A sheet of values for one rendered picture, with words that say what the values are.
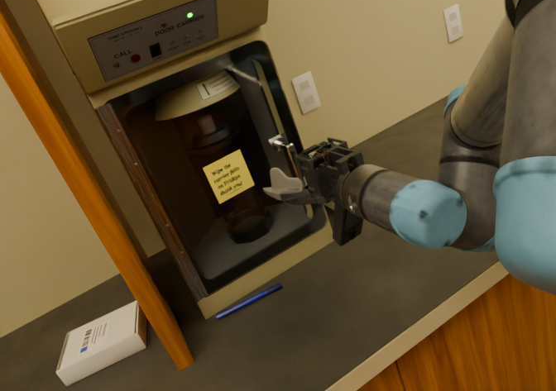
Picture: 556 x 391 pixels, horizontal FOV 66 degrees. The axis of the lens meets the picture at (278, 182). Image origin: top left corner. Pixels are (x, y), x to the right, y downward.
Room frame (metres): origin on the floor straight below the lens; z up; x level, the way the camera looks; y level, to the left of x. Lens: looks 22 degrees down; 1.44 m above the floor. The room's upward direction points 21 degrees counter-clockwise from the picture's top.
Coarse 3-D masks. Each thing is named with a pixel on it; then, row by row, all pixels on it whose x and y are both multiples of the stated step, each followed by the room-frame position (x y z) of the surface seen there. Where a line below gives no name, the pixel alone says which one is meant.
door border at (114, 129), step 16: (112, 112) 0.69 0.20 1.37; (112, 128) 0.69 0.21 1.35; (128, 144) 0.69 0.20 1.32; (128, 160) 0.69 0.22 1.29; (144, 176) 0.69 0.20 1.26; (144, 192) 0.69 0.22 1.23; (160, 208) 0.69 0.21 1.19; (160, 224) 0.69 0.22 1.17; (176, 240) 0.69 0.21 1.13; (176, 256) 0.69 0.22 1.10; (192, 272) 0.69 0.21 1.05; (192, 288) 0.68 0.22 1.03
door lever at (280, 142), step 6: (282, 138) 0.77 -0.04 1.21; (276, 144) 0.77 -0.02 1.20; (282, 144) 0.75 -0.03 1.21; (288, 144) 0.73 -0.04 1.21; (288, 150) 0.72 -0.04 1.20; (294, 150) 0.72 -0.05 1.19; (288, 156) 0.73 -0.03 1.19; (294, 162) 0.72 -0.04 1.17; (294, 168) 0.72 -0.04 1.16; (294, 174) 0.73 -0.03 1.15
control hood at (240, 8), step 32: (128, 0) 0.62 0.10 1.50; (160, 0) 0.64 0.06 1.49; (192, 0) 0.67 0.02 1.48; (224, 0) 0.70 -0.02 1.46; (256, 0) 0.73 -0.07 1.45; (64, 32) 0.60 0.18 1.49; (96, 32) 0.62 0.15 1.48; (224, 32) 0.74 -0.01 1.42; (96, 64) 0.65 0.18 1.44; (160, 64) 0.71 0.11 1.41
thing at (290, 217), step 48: (240, 48) 0.77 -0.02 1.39; (144, 96) 0.71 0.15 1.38; (192, 96) 0.73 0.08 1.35; (240, 96) 0.76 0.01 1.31; (144, 144) 0.70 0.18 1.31; (192, 144) 0.72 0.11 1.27; (240, 144) 0.75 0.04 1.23; (192, 192) 0.71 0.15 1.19; (192, 240) 0.70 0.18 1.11; (240, 240) 0.73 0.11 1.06; (288, 240) 0.75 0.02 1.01
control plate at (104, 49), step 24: (144, 24) 0.65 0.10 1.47; (168, 24) 0.67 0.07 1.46; (192, 24) 0.69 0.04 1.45; (216, 24) 0.72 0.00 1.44; (96, 48) 0.63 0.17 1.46; (120, 48) 0.65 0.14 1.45; (144, 48) 0.67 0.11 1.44; (168, 48) 0.70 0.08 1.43; (192, 48) 0.72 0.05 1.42; (120, 72) 0.68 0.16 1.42
